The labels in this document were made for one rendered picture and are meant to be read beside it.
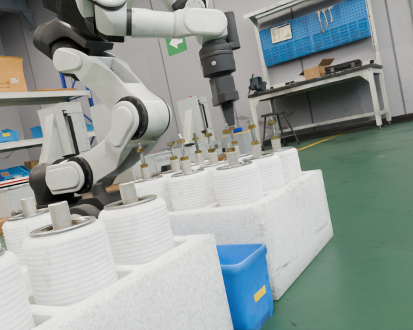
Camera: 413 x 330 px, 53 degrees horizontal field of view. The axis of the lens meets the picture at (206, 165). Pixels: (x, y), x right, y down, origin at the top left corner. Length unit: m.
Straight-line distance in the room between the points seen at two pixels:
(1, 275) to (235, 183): 0.50
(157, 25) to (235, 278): 0.67
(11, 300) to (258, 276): 0.41
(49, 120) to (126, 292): 2.99
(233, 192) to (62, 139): 2.64
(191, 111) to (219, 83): 3.66
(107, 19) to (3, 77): 5.27
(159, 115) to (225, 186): 0.61
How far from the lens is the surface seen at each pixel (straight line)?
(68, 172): 1.58
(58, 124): 3.38
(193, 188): 0.87
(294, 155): 1.04
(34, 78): 10.10
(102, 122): 3.79
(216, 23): 1.09
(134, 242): 0.56
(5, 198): 2.92
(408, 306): 0.75
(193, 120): 4.70
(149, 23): 1.09
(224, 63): 1.09
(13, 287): 0.44
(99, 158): 1.52
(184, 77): 7.18
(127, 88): 1.40
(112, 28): 1.11
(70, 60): 1.53
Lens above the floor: 0.32
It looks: 4 degrees down
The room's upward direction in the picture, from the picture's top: 12 degrees counter-clockwise
